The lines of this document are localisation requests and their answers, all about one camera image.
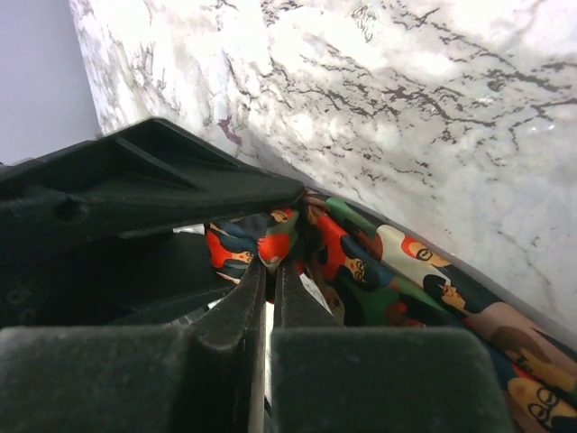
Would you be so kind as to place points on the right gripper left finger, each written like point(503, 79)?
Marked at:
point(204, 377)

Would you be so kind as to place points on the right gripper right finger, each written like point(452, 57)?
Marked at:
point(330, 378)

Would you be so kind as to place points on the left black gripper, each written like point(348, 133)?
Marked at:
point(63, 262)

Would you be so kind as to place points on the colourful patterned necktie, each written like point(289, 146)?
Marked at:
point(371, 273)

